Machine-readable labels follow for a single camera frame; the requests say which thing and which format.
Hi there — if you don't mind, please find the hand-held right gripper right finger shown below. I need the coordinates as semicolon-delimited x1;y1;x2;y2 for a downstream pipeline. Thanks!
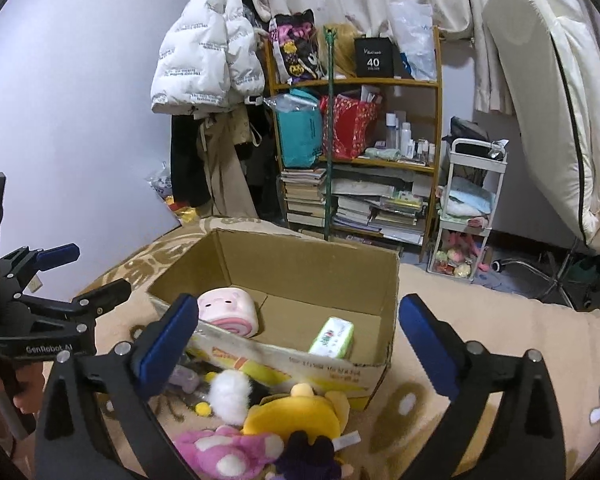
398;294;567;480

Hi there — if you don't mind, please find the white mattress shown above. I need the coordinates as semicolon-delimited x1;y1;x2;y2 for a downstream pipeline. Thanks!
482;0;600;256

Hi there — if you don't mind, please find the green tissue pack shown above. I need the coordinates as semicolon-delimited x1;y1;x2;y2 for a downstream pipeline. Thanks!
307;316;356;359

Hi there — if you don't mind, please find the black bag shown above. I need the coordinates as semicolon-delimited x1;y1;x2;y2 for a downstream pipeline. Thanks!
450;117;492;161

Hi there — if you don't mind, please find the red gift bag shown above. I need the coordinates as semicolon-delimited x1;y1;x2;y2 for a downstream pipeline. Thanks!
319;95;380;161

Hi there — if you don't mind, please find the teal bag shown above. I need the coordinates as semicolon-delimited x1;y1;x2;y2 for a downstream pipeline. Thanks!
275;89;325;168

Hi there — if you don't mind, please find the black hanging garment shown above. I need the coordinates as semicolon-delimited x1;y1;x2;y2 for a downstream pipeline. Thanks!
170;110;211;208

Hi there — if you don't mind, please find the office chair base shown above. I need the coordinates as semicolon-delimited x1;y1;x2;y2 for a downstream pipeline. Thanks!
500;240;600;311

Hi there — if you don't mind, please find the pink roll plush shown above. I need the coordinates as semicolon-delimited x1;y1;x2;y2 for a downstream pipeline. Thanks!
197;287;260;337

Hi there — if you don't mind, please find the crumpled clear plastic bag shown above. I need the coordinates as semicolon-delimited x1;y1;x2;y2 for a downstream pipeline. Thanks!
264;92;318;113

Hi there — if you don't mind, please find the cardboard box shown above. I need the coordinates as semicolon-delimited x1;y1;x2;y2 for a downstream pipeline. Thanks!
147;228;401;411

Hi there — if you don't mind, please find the group of cosmetic bottles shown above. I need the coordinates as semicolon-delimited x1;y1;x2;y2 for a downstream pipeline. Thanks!
385;112;437;161

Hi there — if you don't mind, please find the light blue cloth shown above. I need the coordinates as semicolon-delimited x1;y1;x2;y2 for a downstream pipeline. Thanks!
445;177;496;216

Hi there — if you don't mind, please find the white fluffy plush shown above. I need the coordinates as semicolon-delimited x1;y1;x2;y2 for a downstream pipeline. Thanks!
195;371;253;425

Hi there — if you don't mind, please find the beige patterned blanket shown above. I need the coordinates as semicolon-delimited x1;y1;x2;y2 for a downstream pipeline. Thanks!
75;215;600;480

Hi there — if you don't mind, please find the white plastic bag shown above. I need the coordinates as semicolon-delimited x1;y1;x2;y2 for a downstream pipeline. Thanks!
387;0;438;81

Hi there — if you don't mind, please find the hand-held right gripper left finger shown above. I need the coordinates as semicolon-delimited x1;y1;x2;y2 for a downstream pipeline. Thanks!
34;294;201;480

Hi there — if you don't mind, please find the blonde wig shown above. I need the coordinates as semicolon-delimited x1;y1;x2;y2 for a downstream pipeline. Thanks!
315;22;366;80

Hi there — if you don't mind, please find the pink plush toy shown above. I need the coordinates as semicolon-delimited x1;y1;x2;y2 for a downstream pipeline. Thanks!
172;425;286;478

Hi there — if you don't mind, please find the beige hanging coat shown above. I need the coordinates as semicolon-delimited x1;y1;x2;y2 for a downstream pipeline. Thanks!
195;107;261;218

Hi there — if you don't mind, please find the wooden shelf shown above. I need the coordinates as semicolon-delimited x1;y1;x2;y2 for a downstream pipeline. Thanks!
262;25;443;263

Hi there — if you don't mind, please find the yellow red bundle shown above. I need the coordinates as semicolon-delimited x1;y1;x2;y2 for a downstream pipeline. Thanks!
164;194;199;222

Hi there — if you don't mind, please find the white puffer jacket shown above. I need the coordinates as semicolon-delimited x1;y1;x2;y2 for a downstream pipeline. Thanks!
150;0;266;115

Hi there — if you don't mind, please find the pile of books and papers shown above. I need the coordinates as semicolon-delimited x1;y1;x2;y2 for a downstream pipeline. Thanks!
330;165;431;246

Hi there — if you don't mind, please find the patterned tote bag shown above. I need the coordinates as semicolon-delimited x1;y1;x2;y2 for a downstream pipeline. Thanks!
270;10;328;86

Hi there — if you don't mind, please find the stack of books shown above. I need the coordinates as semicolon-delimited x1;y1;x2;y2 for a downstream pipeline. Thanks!
280;167;328;228

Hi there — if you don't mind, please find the dark purple plush toy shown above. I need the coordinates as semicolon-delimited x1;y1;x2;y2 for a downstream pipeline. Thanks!
270;430;353;480

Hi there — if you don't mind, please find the heap of small plush toys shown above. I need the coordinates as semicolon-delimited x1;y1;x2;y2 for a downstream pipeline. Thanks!
432;232;486;276

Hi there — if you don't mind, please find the white trolley cart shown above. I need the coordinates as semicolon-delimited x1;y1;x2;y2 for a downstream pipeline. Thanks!
426;137;508;281

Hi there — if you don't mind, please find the bagged lilac plush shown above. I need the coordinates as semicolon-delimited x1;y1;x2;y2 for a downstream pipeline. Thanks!
167;355;216;396

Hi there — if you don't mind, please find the person's left hand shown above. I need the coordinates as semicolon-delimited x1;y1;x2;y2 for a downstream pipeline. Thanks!
11;361;47;406

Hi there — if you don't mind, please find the black box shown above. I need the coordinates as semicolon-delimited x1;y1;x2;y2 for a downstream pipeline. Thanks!
354;35;403;80

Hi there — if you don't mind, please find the yellow plush toy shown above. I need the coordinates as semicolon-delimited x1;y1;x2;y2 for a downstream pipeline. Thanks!
242;382;353;453

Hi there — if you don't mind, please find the green pole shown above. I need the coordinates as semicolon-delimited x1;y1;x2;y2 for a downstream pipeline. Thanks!
325;30;338;241

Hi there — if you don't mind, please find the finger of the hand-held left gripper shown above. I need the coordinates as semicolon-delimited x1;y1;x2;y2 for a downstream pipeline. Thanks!
0;242;81;293
10;279;132;336

